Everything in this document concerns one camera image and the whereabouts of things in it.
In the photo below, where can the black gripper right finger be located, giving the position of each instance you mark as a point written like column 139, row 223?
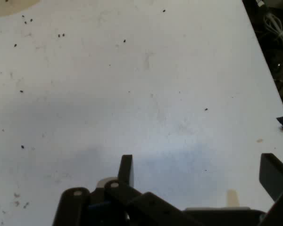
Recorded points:
column 278, row 186

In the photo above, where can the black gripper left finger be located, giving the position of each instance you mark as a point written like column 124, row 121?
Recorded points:
column 125, row 171

